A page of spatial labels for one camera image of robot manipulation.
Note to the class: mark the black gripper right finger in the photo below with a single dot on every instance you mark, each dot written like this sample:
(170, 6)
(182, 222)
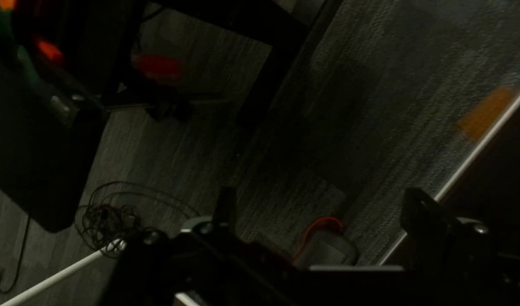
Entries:
(469, 266)

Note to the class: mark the black table leg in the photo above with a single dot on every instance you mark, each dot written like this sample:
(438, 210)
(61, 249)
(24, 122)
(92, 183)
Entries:
(282, 57)

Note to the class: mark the red object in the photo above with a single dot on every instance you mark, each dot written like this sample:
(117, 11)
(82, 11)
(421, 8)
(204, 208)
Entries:
(158, 65)

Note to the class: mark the grey cylinder red rim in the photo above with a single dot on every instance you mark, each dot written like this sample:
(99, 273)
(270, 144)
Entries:
(328, 249)

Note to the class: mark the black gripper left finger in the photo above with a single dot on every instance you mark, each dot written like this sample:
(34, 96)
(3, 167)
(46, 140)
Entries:
(214, 266)

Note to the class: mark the black box on floor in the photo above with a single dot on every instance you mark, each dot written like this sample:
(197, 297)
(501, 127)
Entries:
(32, 159)

